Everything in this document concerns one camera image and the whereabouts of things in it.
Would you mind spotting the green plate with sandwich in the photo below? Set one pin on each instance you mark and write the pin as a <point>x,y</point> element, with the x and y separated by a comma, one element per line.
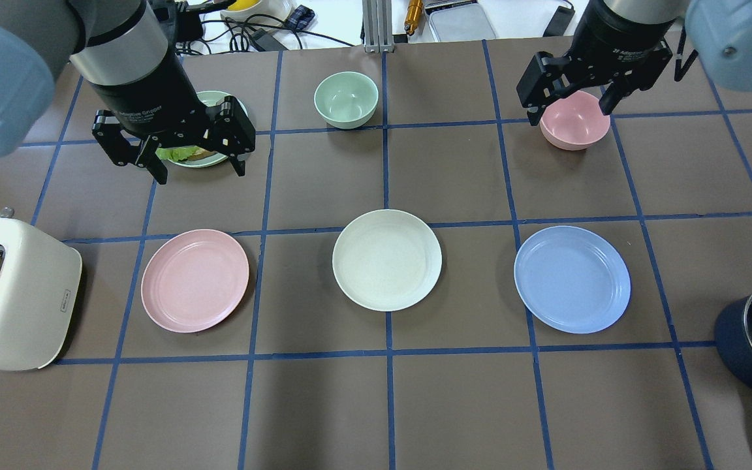
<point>195,157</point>

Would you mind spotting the blue plate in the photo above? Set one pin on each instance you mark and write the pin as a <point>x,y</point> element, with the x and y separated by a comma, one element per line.
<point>572,279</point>

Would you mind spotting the pink bowl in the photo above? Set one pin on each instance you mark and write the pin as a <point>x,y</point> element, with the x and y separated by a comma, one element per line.
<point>574,123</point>

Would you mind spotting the aluminium frame post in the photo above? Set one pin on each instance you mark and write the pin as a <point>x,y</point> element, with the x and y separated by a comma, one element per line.
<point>378,26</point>

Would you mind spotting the cream white plate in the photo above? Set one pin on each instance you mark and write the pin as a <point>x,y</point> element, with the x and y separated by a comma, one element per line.
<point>387,260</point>

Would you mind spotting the pink plate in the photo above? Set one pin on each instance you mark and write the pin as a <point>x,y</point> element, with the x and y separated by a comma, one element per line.
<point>195,281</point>

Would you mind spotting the digital kitchen scale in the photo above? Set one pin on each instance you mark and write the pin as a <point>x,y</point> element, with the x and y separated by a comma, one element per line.
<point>458,21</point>

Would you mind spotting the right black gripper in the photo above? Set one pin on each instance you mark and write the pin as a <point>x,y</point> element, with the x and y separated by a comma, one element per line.
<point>621,40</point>

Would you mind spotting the white bowl with fruit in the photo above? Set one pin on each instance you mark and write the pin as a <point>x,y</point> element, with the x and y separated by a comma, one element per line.
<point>259,10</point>

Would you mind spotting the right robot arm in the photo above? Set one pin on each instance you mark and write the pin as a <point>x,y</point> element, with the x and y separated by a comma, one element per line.
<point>719,34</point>

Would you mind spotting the green bowl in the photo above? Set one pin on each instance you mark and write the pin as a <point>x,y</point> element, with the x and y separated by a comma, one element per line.
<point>346,100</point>

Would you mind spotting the white toaster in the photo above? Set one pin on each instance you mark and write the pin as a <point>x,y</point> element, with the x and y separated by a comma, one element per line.
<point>39,280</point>

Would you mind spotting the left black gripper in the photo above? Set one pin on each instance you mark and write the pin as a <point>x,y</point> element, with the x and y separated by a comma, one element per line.
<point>144,91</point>

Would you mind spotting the black phone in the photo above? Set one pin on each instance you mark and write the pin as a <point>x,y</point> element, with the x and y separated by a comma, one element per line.
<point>559,22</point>

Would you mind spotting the black power adapter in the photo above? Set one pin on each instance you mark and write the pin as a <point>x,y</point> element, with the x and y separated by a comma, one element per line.
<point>263,41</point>

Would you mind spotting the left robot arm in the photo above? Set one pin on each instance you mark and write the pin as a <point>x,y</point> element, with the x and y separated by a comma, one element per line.
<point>122,51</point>

